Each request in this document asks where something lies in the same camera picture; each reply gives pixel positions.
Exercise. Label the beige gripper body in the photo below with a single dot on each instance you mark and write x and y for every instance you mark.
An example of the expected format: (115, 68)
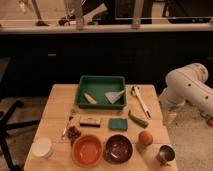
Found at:
(169, 118)

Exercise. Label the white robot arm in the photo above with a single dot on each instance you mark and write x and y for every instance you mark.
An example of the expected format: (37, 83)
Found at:
(186, 84)

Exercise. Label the purple bowl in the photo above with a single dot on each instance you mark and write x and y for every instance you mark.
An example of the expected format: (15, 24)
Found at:
(118, 149)

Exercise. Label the wooden block brush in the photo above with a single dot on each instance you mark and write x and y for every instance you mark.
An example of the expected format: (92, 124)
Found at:
(90, 121)

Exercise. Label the orange bowl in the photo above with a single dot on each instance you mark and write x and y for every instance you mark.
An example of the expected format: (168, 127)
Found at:
(87, 151)

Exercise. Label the green okra pod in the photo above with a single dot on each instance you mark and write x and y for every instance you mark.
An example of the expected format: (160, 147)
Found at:
(138, 121)

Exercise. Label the orange fruit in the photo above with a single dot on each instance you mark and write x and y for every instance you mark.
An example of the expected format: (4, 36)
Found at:
(145, 138)

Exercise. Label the metal cup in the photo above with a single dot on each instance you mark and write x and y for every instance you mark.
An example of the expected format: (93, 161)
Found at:
(165, 154)

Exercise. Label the teal square sponge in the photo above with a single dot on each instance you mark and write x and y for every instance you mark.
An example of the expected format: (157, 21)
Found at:
(118, 124)

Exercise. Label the green plastic tray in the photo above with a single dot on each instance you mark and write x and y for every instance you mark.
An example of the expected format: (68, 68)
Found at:
(96, 87)

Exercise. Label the yellow corn cob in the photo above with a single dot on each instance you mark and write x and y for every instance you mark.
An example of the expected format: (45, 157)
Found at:
(90, 99)

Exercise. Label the dark red grape bunch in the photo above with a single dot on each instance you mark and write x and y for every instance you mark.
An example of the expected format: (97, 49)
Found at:
(73, 133)

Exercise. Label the small metal utensil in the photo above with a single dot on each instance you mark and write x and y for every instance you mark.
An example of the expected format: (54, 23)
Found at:
(71, 116)

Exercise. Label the black office chair base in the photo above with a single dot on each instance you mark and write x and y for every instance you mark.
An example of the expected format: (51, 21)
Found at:
(5, 127)

